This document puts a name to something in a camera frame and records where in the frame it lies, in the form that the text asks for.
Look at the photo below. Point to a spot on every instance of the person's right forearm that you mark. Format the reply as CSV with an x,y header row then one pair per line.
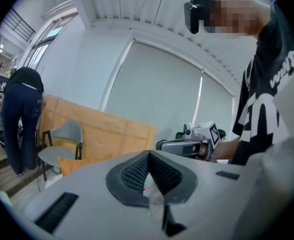
x,y
225,150

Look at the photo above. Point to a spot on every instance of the black metal railing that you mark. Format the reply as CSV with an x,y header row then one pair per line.
x,y
18,25

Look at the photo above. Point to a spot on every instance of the black round pan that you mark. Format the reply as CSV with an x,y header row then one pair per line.
x,y
0,138

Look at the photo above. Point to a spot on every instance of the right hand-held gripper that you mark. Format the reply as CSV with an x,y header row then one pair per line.
x,y
179,146

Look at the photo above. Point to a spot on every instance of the wooden step platform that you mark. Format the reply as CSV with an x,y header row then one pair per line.
x,y
2,169

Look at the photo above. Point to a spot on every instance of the person's black printed t-shirt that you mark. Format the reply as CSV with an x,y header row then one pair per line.
x,y
266,89

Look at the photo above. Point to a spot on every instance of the black head-worn camera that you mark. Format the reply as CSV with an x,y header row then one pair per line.
x,y
193,17

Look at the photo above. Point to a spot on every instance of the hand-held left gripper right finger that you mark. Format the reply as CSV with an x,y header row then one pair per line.
x,y
184,186

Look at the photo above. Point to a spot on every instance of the orange wooden board panel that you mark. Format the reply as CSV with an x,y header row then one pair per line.
x,y
106,131

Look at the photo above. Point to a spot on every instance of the grey roller blind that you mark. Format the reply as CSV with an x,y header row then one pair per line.
x,y
159,94

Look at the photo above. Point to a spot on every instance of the glass door with frame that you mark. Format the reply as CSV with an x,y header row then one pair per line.
x,y
45,39

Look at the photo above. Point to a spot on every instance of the grey seat chair black legs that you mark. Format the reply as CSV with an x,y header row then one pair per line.
x,y
67,144

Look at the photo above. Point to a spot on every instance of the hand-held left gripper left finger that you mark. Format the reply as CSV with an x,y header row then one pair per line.
x,y
116,184

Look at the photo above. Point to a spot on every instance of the person's head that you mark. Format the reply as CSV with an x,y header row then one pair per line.
x,y
232,11

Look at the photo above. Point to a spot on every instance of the clear plastic bottle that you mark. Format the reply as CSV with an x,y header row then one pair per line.
x,y
155,204

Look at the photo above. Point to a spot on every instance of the person's right hand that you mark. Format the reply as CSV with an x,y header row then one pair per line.
x,y
203,151

